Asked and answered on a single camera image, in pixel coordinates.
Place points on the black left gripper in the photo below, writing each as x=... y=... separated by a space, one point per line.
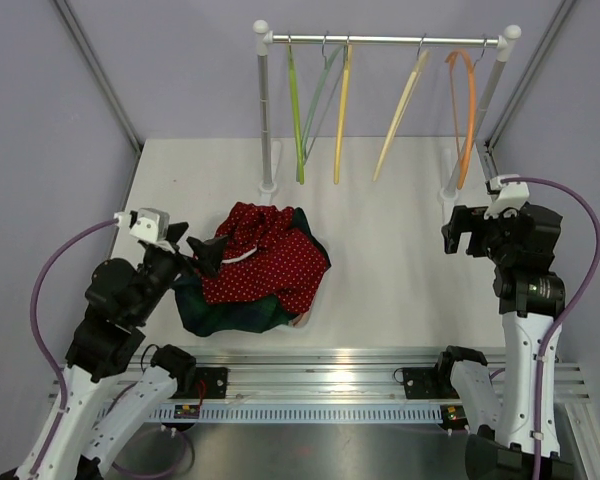
x=209 y=253

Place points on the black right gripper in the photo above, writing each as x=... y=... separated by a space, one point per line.
x=471 y=219

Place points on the red polka dot skirt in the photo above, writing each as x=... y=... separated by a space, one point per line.
x=271 y=252

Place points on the dark green plaid skirt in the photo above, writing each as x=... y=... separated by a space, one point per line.
x=204 y=319

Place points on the orange plastic hanger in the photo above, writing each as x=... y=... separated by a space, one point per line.
x=463 y=153

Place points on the cream plastic hanger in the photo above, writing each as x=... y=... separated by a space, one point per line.
x=407 y=94

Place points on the lime green plastic hanger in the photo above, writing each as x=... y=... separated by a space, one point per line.
x=294 y=98

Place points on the yellow plastic hanger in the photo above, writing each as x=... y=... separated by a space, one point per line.
x=343 y=107

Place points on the pale green plastic hanger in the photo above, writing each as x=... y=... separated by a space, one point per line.
x=323 y=95

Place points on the orange floral white skirt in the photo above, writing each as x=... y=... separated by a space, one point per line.
x=301 y=320

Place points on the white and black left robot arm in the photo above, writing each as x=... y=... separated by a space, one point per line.
x=79 y=440

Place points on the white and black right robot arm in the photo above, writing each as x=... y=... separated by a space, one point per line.
x=512 y=435

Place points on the white plastic mesh basket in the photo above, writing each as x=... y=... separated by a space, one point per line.
x=327 y=247

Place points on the metal clothes rack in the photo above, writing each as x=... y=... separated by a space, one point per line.
x=265 y=37

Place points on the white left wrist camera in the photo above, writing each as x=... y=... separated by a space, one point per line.
x=148 y=225

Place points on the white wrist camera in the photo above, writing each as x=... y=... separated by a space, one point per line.
x=508 y=194
x=148 y=225

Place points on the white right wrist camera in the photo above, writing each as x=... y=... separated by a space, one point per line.
x=508 y=194

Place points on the aluminium mounting rail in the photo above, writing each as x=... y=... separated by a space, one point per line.
x=317 y=386

